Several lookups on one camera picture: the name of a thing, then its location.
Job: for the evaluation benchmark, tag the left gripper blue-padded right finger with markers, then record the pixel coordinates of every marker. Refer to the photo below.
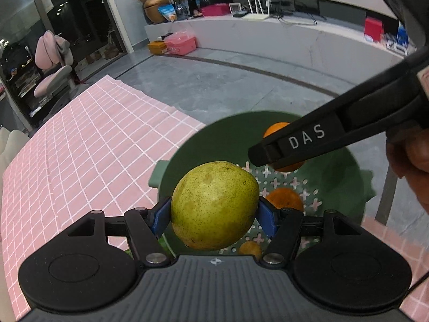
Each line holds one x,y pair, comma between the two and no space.
282,226

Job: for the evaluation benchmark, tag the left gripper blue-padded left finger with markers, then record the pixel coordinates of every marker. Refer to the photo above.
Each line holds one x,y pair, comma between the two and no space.
145,227

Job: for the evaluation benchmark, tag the yellow-green pear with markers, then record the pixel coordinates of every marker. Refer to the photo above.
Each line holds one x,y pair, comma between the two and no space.
214,205

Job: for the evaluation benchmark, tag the person's right hand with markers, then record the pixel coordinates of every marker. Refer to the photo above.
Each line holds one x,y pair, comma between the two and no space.
409,159

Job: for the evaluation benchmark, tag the orange mandarin middle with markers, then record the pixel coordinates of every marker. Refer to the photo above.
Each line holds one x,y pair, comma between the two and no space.
285,198

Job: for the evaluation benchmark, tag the small yellow fruit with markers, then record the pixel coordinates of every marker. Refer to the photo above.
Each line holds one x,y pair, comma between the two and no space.
251,248

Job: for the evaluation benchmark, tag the green colander bowl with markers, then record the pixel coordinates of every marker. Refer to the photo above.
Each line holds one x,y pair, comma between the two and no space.
333,180

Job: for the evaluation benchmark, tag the red box on shelf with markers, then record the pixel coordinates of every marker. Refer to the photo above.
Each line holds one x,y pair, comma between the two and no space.
373,29

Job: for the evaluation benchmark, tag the pink checked tablecloth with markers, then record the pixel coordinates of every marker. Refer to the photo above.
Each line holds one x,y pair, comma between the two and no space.
98,152

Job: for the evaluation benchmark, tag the white wifi router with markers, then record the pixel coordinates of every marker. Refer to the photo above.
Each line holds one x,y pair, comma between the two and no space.
256,11

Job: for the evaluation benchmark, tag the yellow storage box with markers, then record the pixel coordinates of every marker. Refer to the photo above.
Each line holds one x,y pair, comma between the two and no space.
157,47

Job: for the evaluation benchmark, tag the pink storage box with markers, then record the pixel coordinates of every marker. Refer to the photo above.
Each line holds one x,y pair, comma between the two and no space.
181,43

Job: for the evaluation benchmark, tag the pink office chair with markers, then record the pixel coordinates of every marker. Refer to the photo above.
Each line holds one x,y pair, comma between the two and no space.
53,53

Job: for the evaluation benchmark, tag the magenta tray box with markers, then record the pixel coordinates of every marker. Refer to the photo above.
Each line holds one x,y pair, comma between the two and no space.
216,10

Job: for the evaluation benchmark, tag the blue snack bag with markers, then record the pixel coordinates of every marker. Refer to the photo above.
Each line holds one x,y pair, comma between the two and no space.
168,12

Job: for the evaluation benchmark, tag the golden round vase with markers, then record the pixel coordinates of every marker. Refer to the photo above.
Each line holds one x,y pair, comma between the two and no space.
152,14

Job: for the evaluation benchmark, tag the white photo frame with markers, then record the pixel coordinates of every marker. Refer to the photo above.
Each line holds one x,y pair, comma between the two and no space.
235,7

